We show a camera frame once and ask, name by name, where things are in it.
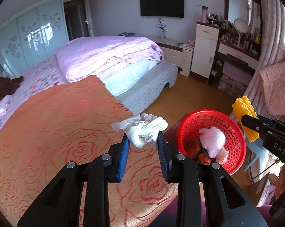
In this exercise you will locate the pink fleece garment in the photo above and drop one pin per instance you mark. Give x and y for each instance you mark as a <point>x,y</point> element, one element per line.
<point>279,87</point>

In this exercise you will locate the pink patterned curtain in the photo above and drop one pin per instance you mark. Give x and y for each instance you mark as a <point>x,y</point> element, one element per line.
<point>272,16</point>

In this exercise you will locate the light blue plastic stool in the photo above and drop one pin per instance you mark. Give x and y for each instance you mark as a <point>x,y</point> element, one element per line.
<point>253,149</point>

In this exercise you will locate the round standing makeup mirror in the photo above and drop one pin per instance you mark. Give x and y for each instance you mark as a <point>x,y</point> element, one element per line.
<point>241,25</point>

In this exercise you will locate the red plastic mesh basket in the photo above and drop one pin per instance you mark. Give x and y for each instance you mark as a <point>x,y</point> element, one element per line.
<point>203,120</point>

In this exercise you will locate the wooden-framed vanity mirror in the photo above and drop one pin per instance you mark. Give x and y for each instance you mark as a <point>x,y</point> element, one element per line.
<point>239,7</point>

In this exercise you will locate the tall white cabinet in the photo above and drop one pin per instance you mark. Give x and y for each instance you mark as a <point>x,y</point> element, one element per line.
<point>203,54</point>

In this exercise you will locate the dark wooden door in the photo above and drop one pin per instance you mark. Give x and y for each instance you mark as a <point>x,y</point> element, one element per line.
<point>76,21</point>

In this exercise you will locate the woven storage basket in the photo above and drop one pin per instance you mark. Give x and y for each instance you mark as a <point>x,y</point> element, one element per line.
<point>229,86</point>

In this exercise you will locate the small pink box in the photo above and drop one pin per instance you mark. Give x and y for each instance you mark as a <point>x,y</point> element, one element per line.
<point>191,43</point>

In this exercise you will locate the light blue pillow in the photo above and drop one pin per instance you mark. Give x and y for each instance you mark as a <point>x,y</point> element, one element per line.
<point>125,75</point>

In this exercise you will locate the bed with grey skirt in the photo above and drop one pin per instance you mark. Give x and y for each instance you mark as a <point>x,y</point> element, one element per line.
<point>147,85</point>

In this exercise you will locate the rose in glass vase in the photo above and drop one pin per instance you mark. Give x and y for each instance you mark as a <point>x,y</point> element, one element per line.
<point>163,35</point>

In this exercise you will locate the pink floral bedsheet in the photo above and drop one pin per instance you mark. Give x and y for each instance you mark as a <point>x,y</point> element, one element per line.
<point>40,80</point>

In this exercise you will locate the brown plush toy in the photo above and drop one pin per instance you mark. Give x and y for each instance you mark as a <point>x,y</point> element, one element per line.
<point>3,87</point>

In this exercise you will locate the pink folded duvet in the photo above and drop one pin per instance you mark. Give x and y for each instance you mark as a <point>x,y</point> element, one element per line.
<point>104,54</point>

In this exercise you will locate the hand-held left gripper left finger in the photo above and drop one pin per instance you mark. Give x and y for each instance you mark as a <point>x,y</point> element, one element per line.
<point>123,158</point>

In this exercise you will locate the wall-mounted black television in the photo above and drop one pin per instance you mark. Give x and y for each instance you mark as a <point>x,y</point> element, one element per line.
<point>161,3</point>

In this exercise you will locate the clear plastic bag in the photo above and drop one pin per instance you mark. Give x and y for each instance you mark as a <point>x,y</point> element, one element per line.
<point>213,138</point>

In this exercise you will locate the pink thermos bottle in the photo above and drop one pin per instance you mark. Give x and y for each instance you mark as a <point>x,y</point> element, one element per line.
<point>204,15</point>

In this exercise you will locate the white tissue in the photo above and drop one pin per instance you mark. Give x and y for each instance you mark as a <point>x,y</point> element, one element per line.
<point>142,127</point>

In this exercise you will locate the low cream television cabinet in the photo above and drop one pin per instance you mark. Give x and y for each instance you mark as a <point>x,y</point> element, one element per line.
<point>173,55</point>

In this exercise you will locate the person's right hand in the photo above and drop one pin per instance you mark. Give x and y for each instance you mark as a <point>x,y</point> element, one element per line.
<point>284,179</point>

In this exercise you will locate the purple cushioned stool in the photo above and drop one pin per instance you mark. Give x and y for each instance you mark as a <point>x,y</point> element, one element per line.
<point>237,72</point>

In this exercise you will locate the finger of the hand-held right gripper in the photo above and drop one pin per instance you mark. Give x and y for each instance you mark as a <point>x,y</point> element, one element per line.
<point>252,125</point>
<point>277,124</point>

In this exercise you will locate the vanity desk with drawer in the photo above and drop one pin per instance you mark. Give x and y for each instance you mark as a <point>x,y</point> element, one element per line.
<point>237,52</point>

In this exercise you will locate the stack of books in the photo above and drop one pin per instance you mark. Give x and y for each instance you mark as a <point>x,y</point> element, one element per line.
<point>185,45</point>

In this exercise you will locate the row of cosmetic bottles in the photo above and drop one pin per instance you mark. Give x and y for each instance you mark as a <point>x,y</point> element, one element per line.
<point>248,45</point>

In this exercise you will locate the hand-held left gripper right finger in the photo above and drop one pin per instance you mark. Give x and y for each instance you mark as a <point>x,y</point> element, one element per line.
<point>163,158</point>

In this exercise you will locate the glass floral wardrobe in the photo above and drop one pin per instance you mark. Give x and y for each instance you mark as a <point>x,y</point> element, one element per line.
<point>31,35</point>

